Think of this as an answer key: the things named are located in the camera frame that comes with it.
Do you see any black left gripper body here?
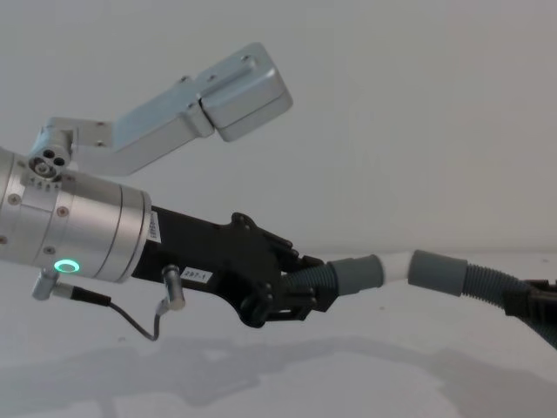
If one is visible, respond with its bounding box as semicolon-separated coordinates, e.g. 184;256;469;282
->
131;205;285;327

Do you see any thin dark gripper cable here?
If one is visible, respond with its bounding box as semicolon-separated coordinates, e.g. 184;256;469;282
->
31;266;186;343

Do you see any white plastic tube connector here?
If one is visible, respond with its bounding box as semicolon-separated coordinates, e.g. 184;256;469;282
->
377;253;413;287

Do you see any white table cloth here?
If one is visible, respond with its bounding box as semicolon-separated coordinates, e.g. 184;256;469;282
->
0;248;557;418

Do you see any white curtain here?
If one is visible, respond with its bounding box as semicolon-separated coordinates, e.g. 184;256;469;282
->
0;0;557;259

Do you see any grey corrugated hose with cuff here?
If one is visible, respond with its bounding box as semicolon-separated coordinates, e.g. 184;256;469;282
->
282;253;386;302
406;248;557;350

